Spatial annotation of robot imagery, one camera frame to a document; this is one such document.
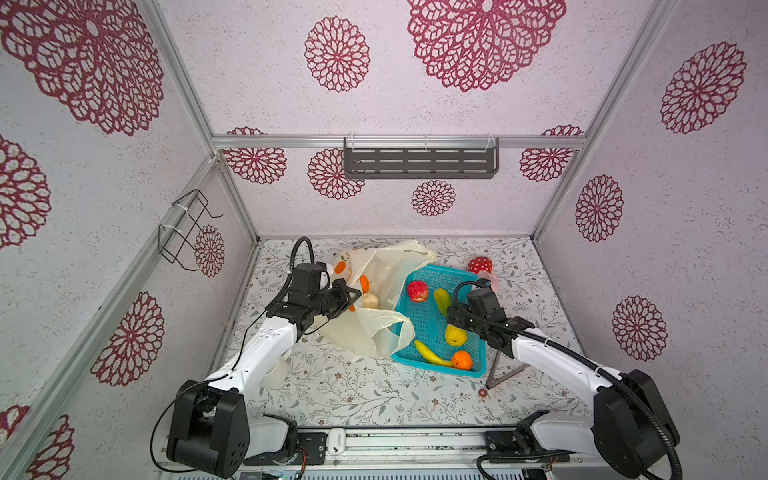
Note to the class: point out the metal tongs red tips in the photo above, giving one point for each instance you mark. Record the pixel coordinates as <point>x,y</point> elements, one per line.
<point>502,369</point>

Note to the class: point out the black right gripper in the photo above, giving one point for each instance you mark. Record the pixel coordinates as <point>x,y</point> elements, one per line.
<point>457,310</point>

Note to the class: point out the cream garlic bulb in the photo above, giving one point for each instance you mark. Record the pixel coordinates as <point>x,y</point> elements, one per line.
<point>370,301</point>

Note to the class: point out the small orange tangerine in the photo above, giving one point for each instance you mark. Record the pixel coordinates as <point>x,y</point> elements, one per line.
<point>462,360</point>

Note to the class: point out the yellow banana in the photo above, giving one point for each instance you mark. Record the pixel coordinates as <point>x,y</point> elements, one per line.
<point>430,356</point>

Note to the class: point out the yellow lemon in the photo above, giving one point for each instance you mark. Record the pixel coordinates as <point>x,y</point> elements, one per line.
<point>454,336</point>

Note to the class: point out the grey wall shelf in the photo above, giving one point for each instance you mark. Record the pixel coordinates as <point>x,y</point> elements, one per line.
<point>424,163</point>

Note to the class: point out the black wire wall rack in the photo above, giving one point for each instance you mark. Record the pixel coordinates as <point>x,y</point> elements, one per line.
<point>172,238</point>

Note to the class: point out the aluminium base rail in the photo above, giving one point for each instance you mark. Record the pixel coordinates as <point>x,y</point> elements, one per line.
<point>361,447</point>

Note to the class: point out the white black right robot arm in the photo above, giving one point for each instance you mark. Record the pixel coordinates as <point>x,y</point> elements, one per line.
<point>630,427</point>

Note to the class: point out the orange print plastic bag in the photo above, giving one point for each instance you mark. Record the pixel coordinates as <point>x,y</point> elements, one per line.
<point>372,327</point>

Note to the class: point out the red strawberry toy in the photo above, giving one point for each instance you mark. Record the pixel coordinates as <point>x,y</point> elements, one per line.
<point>480,264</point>

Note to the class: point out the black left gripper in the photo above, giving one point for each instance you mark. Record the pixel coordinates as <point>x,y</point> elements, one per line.
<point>343,292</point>

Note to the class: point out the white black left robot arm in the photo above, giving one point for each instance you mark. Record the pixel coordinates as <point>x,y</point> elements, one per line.
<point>210,430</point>

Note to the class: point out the teal plastic basket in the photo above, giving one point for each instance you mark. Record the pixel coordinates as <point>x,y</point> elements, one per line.
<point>429,324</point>

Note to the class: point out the red apple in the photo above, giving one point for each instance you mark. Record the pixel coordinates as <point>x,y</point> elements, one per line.
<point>418,291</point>

